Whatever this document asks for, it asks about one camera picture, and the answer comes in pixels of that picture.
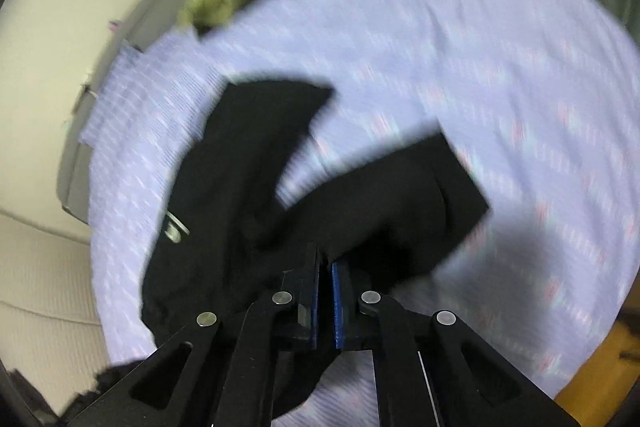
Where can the grey padded headboard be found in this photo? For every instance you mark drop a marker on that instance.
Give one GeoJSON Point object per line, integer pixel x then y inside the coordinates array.
{"type": "Point", "coordinates": [75, 177]}

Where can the black pants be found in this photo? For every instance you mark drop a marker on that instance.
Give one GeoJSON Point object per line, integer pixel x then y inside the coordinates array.
{"type": "Point", "coordinates": [240, 157]}

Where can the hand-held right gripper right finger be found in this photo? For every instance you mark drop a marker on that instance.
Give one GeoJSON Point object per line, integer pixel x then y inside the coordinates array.
{"type": "Point", "coordinates": [340, 307]}

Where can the bed with purple duvet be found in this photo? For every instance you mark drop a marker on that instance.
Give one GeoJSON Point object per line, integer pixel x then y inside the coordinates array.
{"type": "Point", "coordinates": [450, 57]}

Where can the dark cloth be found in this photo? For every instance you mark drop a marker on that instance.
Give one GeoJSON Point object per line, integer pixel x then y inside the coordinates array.
{"type": "Point", "coordinates": [50, 399]}

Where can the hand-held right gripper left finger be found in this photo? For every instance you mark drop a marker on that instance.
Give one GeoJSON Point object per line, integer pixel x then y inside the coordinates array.
{"type": "Point", "coordinates": [315, 302]}

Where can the white louvred wardrobe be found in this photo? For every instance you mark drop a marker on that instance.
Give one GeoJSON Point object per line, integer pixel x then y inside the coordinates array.
{"type": "Point", "coordinates": [40, 287]}

